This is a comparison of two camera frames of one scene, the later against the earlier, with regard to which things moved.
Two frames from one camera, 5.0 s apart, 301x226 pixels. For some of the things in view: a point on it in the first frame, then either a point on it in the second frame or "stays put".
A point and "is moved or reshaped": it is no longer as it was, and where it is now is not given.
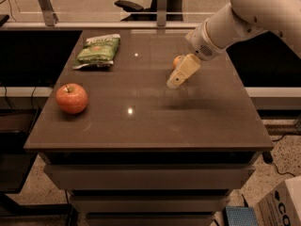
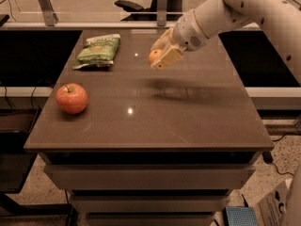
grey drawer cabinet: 141,153 stays put
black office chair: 174,6 stays put
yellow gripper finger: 186,66 -> 171,56
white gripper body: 200,44 -> 187,31
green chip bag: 98,52 stays put
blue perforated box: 240,216 stays put
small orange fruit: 175,60 is moved or reshaped
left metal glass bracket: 49,15 stays put
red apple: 71,98 stays put
